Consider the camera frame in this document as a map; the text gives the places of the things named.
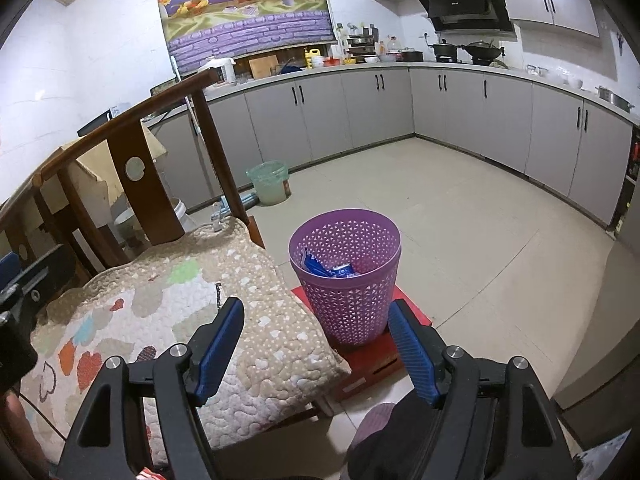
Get blue flat mop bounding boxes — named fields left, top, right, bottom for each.
left=169, top=54, right=262, bottom=216

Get colourful wall poster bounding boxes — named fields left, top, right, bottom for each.
left=158, top=0, right=336, bottom=74

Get cloth covered side table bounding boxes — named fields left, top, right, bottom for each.
left=40, top=126, right=167, bottom=228

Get purple plastic waste basket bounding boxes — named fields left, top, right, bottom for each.
left=288, top=208, right=401, bottom=346

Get white plastic bucket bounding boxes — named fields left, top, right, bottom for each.
left=114, top=198, right=193, bottom=256

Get black wok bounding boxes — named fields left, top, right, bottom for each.
left=460, top=41, right=506, bottom=66

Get metal clip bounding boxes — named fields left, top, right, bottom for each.
left=210, top=202, right=224, bottom=232

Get black range hood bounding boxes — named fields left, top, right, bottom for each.
left=418, top=0, right=514, bottom=32

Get dark wooden chair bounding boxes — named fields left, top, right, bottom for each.
left=0, top=66, right=336, bottom=430

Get grey kitchen cabinets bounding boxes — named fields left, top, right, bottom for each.
left=150, top=62, right=640, bottom=226

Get white rice cooker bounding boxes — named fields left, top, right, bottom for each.
left=198, top=58, right=236, bottom=84

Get quilted heart pattern cushion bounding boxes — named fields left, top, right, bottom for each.
left=21, top=219, right=350, bottom=462

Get green lined trash bin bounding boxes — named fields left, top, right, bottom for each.
left=246, top=160, right=292, bottom=206

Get blue Chinese text box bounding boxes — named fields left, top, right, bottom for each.
left=303, top=249, right=359, bottom=278

